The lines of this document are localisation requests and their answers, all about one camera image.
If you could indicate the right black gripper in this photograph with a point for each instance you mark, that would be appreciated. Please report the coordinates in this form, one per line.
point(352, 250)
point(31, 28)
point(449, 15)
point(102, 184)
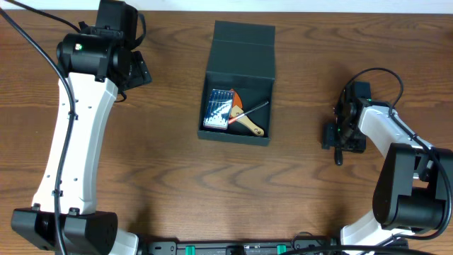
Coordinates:
point(330, 140)

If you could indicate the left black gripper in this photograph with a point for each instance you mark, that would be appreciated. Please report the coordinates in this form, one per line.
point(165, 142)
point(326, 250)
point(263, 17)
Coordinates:
point(140, 71)

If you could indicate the black yellow screwdriver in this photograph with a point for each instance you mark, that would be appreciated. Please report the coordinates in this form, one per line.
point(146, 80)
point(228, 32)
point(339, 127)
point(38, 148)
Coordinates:
point(338, 157)

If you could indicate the clear blue precision screwdriver case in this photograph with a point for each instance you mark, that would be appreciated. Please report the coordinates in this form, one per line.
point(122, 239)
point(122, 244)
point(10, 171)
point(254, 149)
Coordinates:
point(218, 110)

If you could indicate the black handled claw hammer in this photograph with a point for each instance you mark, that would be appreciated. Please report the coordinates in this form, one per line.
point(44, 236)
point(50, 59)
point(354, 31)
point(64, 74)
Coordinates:
point(234, 119)

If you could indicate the black gift box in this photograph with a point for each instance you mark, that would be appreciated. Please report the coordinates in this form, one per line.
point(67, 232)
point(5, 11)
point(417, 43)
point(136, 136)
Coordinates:
point(242, 57)

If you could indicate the orange scraper wooden handle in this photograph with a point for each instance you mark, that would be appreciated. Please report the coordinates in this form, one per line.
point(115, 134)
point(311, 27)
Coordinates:
point(237, 108)

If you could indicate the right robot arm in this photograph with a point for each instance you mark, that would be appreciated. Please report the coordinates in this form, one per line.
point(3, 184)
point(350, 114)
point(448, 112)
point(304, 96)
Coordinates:
point(413, 194)

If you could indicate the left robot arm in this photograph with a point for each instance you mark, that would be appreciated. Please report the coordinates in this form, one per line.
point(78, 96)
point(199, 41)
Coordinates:
point(96, 65)

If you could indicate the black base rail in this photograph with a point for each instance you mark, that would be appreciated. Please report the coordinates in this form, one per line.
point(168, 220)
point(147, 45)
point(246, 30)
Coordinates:
point(225, 248)

